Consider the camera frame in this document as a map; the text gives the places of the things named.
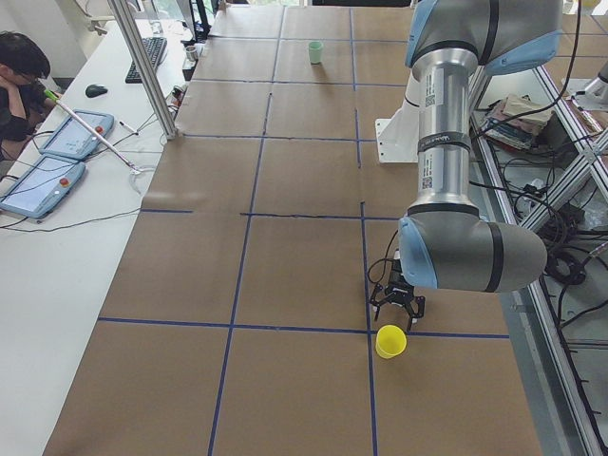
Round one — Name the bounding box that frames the aluminium frame post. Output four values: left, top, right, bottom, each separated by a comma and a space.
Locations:
108, 0, 177, 141

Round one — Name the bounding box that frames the small metal cup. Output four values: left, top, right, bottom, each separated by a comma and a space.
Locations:
184, 46, 199, 62

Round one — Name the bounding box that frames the upper blue teach pendant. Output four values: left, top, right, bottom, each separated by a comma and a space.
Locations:
39, 109, 114, 161

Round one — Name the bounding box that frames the metal rod with hook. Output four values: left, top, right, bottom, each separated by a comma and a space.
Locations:
44, 89, 144, 176

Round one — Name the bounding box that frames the white mounting pillar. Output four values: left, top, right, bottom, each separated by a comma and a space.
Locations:
375, 79, 446, 163

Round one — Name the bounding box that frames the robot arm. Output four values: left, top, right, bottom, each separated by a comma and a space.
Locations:
370, 1, 562, 320

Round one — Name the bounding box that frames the seated person in black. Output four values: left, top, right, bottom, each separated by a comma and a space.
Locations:
1, 31, 53, 161

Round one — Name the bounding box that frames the lower blue teach pendant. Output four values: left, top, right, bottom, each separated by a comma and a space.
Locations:
1, 155, 86, 219

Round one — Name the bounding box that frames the black keyboard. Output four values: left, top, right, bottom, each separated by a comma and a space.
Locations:
124, 36, 169, 85

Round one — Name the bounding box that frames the green plastic cup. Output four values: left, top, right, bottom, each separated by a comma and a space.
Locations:
308, 41, 324, 65

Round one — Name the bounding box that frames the black marker pen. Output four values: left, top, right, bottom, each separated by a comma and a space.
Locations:
119, 121, 139, 136

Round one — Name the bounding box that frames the black computer mouse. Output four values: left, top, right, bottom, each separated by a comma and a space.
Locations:
85, 84, 108, 99

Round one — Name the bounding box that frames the blue teach pendant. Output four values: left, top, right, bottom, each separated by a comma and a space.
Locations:
1, 155, 86, 219
39, 109, 114, 161

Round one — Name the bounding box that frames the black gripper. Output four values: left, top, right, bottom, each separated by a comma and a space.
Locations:
369, 283, 426, 331

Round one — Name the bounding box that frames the yellow plastic cup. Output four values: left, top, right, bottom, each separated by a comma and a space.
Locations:
375, 325, 408, 359

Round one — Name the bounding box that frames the stack of books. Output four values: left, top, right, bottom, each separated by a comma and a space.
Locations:
482, 94, 554, 150

